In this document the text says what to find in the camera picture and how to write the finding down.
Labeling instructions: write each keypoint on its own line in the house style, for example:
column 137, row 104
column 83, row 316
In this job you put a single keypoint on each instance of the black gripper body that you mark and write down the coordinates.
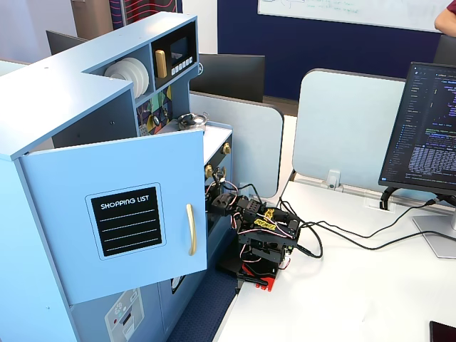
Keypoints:
column 218, row 204

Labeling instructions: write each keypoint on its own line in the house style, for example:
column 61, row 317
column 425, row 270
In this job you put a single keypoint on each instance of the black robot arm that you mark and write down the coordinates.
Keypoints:
column 265, row 228

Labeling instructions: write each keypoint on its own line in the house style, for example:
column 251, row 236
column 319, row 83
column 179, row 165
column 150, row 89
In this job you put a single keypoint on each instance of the blue shopping list cabinet door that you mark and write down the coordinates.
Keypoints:
column 114, row 213

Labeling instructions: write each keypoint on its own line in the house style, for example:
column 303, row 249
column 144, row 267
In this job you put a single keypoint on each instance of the gold stove knob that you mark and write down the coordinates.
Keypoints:
column 225, row 147
column 208, row 170

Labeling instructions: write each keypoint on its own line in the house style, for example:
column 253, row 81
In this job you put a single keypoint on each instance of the light blue desk divider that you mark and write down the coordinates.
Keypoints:
column 349, row 121
column 249, row 142

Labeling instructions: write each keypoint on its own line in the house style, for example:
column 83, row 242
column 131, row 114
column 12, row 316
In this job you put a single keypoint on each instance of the black table clamp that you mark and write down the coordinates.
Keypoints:
column 249, row 279

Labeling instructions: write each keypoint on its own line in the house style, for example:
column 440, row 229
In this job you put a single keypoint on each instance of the silver toy pot with lid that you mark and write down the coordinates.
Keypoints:
column 192, row 121

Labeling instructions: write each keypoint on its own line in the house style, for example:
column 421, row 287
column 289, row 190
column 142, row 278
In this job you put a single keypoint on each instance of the dark blue fabric panel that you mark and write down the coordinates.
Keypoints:
column 199, row 313

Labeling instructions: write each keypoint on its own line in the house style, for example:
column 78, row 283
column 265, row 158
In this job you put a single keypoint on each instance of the black monitor back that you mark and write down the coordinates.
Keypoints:
column 64, row 41
column 231, row 76

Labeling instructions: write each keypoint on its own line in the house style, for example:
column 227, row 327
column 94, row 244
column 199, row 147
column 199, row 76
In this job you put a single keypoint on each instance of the white plates stack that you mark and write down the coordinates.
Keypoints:
column 144, row 83

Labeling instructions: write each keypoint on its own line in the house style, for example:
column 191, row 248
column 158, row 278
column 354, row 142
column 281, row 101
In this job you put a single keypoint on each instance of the white toy plate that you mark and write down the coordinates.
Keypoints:
column 115, row 73
column 133, row 76

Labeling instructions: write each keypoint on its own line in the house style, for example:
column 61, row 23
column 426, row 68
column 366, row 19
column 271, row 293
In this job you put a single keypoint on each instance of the computer monitor showing code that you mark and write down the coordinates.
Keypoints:
column 424, row 128

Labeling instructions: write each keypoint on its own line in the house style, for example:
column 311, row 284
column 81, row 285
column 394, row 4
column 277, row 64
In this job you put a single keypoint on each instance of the silver monitor stand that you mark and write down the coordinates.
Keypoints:
column 436, row 231

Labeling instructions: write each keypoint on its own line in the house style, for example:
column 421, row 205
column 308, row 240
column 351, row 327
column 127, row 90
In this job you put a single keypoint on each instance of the white whiteboard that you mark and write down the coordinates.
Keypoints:
column 349, row 12

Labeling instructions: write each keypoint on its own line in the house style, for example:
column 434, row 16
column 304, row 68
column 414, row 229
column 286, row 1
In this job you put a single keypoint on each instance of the red robot base mount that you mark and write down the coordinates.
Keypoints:
column 267, row 279

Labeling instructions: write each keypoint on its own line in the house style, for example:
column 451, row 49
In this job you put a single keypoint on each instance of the grey divider bracket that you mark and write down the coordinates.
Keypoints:
column 333, row 180

